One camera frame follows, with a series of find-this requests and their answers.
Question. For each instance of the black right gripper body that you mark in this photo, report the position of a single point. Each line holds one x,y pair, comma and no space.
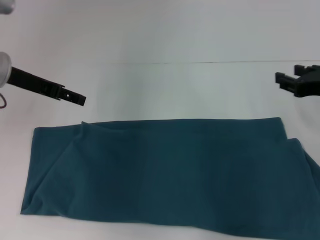
310,82

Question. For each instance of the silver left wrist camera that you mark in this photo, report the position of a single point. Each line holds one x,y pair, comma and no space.
6,6

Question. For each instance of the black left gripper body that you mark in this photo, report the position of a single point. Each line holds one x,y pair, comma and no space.
35,82

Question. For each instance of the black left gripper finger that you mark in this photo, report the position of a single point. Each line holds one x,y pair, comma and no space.
72,97

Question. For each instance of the blue shirt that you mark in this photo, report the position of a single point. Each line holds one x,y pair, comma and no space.
162,175

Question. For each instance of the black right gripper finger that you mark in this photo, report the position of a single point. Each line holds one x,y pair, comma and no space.
286,80
303,69

